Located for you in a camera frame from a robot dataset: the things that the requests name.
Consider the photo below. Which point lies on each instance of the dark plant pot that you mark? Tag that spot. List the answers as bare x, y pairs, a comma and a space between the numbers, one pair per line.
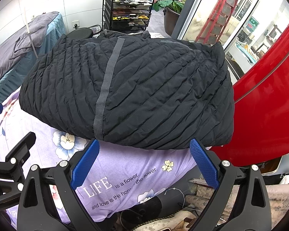
171, 21

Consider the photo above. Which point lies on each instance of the green leafy plant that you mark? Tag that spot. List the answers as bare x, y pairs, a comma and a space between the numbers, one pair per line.
169, 3

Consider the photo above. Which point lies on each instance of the beige patterned cloth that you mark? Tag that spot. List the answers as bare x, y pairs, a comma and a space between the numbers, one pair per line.
279, 197

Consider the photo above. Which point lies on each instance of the white wall socket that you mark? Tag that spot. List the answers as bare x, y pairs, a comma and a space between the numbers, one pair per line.
76, 24

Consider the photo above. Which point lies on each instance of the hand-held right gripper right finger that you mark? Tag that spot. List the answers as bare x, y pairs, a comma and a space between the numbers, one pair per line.
204, 163

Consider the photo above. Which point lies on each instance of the black quilted jacket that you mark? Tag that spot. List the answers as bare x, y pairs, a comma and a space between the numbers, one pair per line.
159, 89

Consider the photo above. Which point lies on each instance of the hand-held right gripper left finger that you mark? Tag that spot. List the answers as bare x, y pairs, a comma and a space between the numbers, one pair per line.
84, 163

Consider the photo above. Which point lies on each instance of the teal bed cover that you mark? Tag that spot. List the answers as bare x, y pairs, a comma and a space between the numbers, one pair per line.
14, 81

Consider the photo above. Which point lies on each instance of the black round stool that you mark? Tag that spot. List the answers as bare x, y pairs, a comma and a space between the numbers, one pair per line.
80, 32

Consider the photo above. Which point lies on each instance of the red ladder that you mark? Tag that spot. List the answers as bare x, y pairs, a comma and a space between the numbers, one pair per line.
221, 12

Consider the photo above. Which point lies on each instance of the red glossy panel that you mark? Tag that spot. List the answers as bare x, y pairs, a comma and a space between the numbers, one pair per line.
267, 101

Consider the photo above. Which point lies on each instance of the purple floral bedsheet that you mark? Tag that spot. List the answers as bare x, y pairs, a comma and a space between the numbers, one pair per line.
134, 163

